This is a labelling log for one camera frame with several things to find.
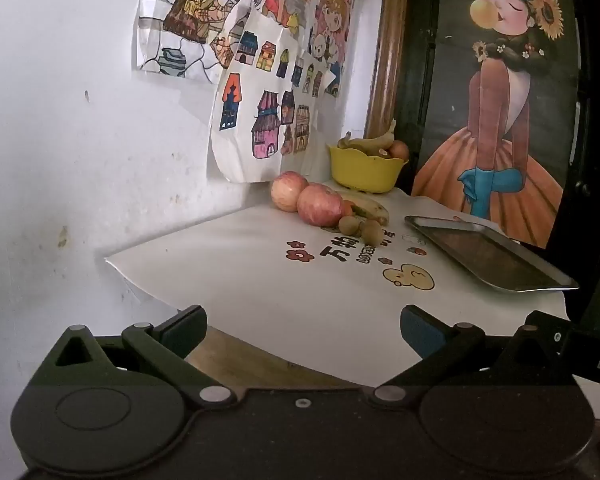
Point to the reddish orange round fruit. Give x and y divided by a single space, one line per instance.
400 150

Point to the small tan round fruit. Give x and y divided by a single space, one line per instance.
370 233
349 225

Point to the coloured superhero drawing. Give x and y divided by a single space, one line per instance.
190 10

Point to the wall poster of girl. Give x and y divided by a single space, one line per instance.
495 110

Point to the cartoon girl and bear drawing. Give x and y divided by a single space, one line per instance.
330 15

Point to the greenish yellow banana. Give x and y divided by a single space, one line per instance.
375 137

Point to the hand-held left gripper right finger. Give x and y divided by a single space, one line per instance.
422 332

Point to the white printed table cover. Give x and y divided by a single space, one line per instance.
260 280

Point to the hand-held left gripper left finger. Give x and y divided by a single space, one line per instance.
180 332

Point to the brown wooden post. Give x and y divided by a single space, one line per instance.
385 60

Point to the yellow plastic bowl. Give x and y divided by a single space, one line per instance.
365 172

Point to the deep red apple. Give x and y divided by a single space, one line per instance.
320 205

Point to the metal tray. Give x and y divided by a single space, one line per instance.
485 255

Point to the pale red apple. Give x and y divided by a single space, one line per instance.
286 191

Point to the paper with house drawings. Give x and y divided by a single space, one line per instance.
250 160

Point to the brown fruit with sticker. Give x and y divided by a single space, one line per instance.
375 150

